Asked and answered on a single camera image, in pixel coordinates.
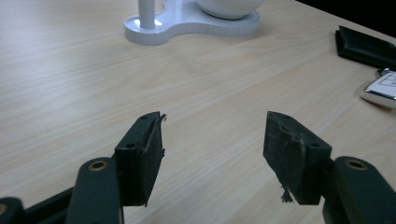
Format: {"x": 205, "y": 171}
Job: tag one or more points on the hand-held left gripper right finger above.
{"x": 291, "y": 158}

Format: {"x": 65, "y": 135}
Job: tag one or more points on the black case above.
{"x": 364, "y": 47}

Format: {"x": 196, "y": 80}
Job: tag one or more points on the silver white key fob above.
{"x": 381, "y": 90}

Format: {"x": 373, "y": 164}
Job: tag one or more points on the white egg-shaped bowl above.
{"x": 230, "y": 7}

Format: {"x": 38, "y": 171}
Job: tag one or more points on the white stand with pole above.
{"x": 186, "y": 28}

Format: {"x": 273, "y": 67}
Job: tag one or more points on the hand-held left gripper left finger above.
{"x": 137, "y": 161}

